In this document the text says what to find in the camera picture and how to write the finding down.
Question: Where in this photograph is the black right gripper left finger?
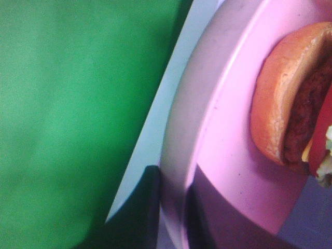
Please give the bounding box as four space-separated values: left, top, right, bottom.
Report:
75 165 160 249

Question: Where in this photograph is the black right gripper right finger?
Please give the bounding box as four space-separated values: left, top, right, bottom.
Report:
187 165 306 248

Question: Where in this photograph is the pink round plate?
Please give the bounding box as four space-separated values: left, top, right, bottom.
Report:
160 1 331 248

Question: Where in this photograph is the white microwave oven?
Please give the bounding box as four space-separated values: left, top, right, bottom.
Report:
106 0 223 220

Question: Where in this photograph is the hamburger with lettuce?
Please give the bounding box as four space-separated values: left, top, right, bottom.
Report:
250 22 331 188

